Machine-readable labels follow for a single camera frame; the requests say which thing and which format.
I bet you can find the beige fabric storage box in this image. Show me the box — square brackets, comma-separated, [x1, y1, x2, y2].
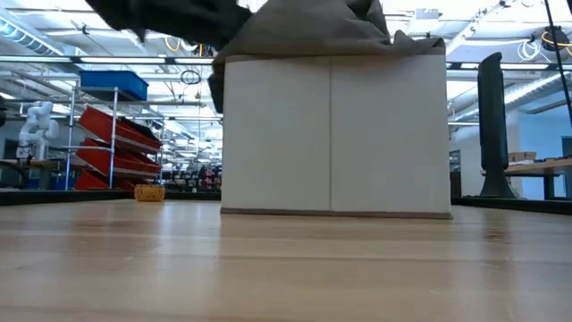
[220, 53, 453, 220]

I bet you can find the tan garment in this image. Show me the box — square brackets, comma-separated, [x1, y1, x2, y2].
[211, 0, 448, 114]

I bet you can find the black ceiling cable reel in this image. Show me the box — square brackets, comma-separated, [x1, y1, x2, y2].
[541, 25, 572, 53]

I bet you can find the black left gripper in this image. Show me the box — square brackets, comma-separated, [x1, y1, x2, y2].
[84, 0, 252, 48]

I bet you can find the wooden workbench with cardboard box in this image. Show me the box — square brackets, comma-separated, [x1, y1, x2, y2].
[481, 157, 572, 200]

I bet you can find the hanging black cable loop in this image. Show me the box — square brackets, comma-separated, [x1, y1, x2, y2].
[180, 68, 203, 87]

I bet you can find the small round woven basket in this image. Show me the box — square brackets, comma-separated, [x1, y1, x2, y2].
[133, 183, 166, 203]

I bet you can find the wooden workbench with white robot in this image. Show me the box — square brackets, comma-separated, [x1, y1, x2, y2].
[0, 158, 66, 191]

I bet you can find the blue plastic bin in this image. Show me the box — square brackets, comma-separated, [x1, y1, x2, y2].
[79, 69, 149, 102]

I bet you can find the metal shelf rack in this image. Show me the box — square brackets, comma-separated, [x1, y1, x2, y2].
[63, 85, 165, 192]

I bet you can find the red plastic bin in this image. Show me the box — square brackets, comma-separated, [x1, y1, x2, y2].
[78, 106, 163, 152]
[73, 169, 138, 191]
[74, 137, 163, 176]

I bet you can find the black column with flared base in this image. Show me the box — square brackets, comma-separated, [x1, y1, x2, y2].
[475, 51, 518, 199]

